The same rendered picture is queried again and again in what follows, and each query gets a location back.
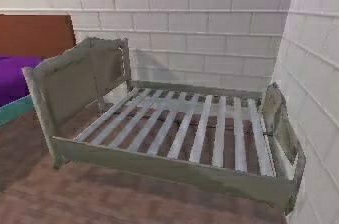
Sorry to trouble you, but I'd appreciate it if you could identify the grey-green slatted bed frame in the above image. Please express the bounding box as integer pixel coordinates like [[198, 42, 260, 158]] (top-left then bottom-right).
[[22, 36, 307, 216]]

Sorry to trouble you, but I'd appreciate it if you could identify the brown wooden headboard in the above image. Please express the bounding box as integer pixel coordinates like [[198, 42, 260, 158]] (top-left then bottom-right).
[[0, 14, 77, 60]]

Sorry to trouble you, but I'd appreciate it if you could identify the purple bed with teal frame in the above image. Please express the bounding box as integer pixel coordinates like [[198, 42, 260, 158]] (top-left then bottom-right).
[[0, 54, 45, 137]]

